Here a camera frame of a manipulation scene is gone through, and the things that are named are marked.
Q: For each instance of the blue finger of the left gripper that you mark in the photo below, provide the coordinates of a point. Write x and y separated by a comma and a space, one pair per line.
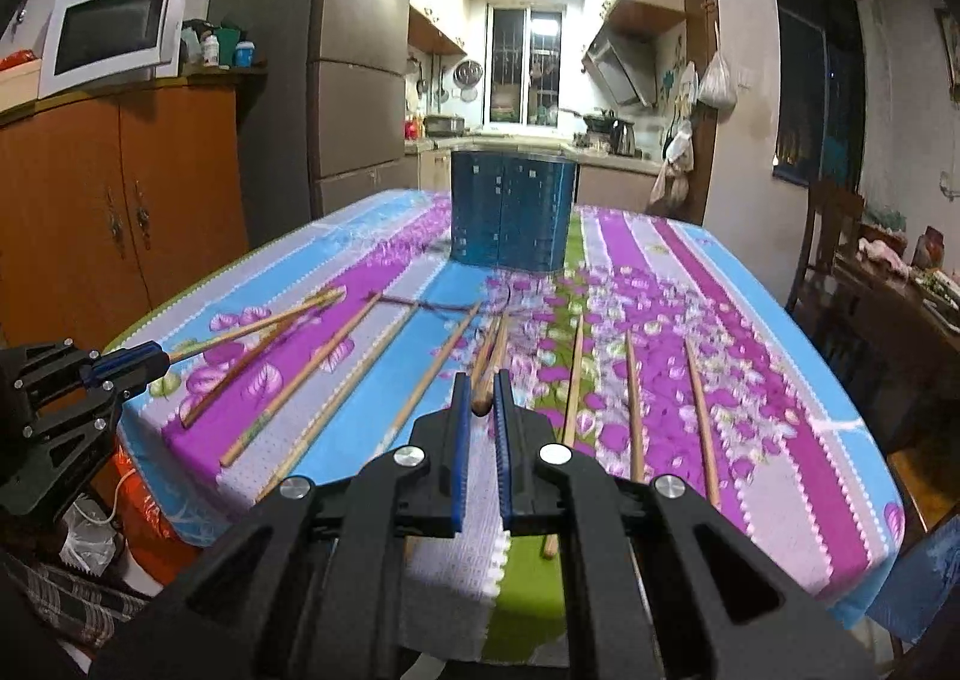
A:
127, 371

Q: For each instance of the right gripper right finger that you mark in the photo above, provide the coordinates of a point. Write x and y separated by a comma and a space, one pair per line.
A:
529, 464

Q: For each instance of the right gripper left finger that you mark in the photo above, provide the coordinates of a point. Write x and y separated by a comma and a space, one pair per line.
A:
438, 494

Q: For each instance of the kitchen window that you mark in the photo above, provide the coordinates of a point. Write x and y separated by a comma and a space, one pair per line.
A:
524, 64

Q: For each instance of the wooden chopstick green end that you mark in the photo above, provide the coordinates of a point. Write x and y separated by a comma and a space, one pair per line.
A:
244, 440

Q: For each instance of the orange wooden cabinet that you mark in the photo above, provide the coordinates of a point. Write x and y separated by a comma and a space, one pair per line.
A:
116, 200

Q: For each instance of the floral striped tablecloth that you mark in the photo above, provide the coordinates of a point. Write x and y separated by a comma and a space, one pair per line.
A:
798, 471

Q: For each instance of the blue perforated utensil holder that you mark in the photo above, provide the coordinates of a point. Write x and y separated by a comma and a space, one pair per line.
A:
510, 210

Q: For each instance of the white microwave oven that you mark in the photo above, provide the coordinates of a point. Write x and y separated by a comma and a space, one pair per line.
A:
90, 40

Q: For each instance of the white bottle on cabinet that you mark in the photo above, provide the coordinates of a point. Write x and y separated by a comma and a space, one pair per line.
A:
210, 49

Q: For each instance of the electric kettle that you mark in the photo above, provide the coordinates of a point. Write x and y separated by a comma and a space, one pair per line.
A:
621, 138

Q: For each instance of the blue cup on cabinet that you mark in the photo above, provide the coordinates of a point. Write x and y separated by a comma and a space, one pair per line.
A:
245, 53

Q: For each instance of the green container on cabinet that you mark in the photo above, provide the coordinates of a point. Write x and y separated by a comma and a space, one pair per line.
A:
228, 37

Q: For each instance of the dark wooden side table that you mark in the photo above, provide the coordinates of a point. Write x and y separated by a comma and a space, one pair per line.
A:
902, 374

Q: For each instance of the dark wooden chair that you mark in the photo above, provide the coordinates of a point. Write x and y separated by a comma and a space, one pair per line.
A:
817, 298

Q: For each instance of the range hood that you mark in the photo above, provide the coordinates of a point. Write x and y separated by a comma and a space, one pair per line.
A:
624, 67

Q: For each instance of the hanging white plastic bag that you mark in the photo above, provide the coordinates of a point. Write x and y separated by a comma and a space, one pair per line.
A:
717, 88

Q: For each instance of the grey refrigerator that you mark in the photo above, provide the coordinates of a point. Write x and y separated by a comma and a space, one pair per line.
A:
326, 127

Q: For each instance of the dark room window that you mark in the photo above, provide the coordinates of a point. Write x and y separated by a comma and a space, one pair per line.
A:
822, 96

